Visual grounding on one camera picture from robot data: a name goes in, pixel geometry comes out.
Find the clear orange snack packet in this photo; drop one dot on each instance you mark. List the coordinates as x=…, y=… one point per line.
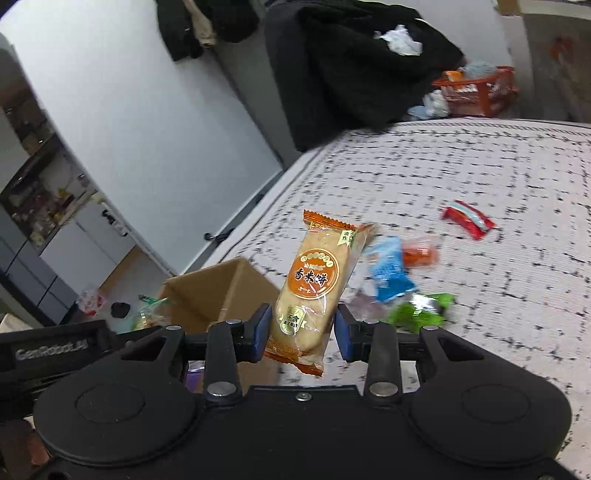
x=420, y=252

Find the white crumpled cloth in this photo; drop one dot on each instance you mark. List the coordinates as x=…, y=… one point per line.
x=399, y=41

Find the blue snack packet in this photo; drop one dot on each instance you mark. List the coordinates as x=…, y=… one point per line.
x=388, y=271

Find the green snack packet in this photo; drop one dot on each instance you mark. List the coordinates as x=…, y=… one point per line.
x=418, y=310

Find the white patterned bed blanket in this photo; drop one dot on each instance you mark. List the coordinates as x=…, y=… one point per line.
x=503, y=206

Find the brown cardboard box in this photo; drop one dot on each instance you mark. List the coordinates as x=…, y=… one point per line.
x=213, y=307

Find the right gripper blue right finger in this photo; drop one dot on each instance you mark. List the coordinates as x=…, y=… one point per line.
x=345, y=332

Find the hanging dark jackets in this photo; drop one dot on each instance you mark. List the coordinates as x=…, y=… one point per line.
x=189, y=28

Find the red white snack bar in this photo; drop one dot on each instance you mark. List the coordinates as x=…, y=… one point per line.
x=471, y=219

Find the orange plastic basket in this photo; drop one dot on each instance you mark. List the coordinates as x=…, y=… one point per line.
x=482, y=97

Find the white kitchen cabinet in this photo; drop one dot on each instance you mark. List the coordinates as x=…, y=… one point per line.
x=88, y=247

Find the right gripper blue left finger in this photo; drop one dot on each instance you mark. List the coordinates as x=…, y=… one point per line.
x=259, y=325

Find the black clothes pile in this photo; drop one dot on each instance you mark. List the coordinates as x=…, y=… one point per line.
x=333, y=75

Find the orange rice cracker packet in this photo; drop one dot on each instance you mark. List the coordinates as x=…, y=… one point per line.
x=302, y=316

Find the red white plastic bag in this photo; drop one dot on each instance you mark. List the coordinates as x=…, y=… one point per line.
x=91, y=301

